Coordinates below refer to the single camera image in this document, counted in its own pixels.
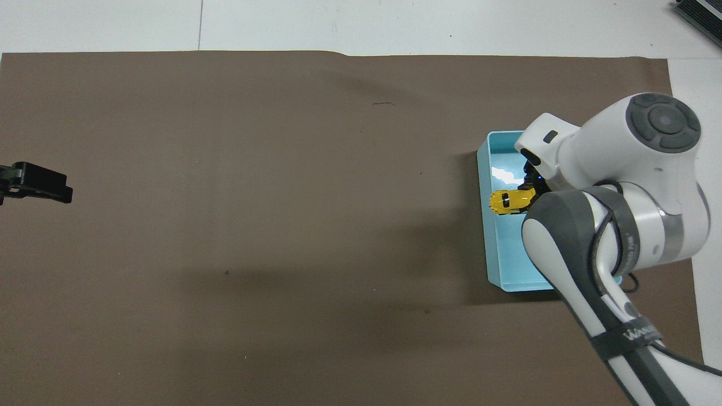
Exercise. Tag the yellow toy beetle car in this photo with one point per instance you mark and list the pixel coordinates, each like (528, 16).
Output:
(510, 201)

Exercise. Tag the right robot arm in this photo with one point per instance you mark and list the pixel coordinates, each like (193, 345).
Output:
(598, 152)

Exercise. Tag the light blue plastic tray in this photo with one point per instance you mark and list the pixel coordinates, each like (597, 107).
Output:
(507, 254)

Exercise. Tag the black stand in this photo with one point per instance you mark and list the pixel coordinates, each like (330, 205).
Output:
(702, 12)

